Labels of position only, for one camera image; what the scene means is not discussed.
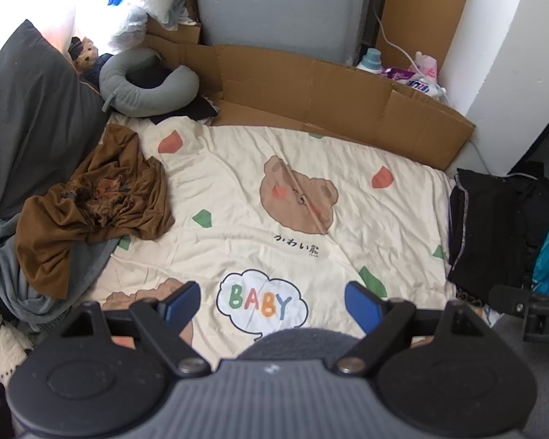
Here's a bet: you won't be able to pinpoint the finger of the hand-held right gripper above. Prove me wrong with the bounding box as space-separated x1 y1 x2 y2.
491 286 534 316

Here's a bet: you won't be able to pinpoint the black folded clothes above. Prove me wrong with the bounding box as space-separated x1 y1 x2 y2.
447 168 546 303

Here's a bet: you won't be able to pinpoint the upright cardboard panel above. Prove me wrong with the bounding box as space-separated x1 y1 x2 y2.
379 0 479 70

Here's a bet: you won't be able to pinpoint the brown t-shirt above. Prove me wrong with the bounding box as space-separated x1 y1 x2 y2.
16 123 175 303

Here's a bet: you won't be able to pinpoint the brown cardboard sheet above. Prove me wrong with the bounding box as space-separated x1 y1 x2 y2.
142 18 477 171

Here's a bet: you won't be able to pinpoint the detergent bottle with blue cap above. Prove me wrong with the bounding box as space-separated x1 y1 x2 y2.
357 48 386 74

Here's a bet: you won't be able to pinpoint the grey-blue garment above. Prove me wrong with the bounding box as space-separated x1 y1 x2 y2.
0 217 120 329

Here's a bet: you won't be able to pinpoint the cream bear print blanket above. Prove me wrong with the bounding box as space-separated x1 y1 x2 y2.
87 114 504 367

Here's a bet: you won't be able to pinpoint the dark grey pillow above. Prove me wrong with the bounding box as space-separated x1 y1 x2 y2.
0 19 115 222

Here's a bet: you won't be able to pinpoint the white fluffy rug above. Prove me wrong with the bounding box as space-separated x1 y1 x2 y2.
0 290 34 379

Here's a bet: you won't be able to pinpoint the purple white refill pouch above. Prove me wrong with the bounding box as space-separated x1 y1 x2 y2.
382 66 445 98

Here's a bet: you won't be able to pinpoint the teddy bear toy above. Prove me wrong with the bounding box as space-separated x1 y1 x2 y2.
68 37 115 84

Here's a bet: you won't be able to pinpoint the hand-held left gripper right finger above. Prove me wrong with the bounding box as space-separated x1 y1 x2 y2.
334 282 480 376

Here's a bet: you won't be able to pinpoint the pink refill pouch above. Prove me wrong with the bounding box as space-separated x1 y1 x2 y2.
414 51 440 81

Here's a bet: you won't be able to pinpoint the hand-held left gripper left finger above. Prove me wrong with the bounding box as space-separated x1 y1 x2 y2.
60 282 212 378

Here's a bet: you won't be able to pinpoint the grey neck pillow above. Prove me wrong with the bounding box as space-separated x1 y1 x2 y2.
98 48 200 118

